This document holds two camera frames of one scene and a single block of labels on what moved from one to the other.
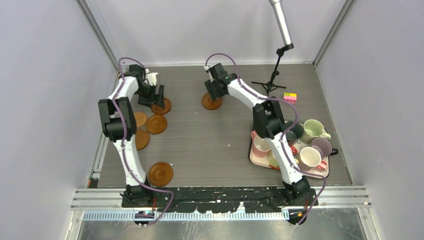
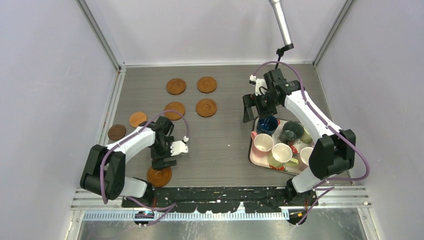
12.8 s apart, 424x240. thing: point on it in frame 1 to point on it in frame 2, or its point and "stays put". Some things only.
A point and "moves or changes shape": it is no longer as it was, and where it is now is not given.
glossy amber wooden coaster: (160, 174) stays put
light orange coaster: (140, 118) stays put
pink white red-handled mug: (310, 159) stays put
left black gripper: (157, 99) to (158, 161)
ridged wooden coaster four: (142, 138) moves or changes shape
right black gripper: (209, 85) to (250, 100)
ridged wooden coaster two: (209, 103) moves or changes shape
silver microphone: (279, 10) stays put
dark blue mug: (294, 134) moves or changes shape
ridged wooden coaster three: (156, 124) moves or changes shape
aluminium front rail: (93, 199) stays put
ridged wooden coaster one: (157, 110) to (176, 86)
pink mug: (261, 147) stays put
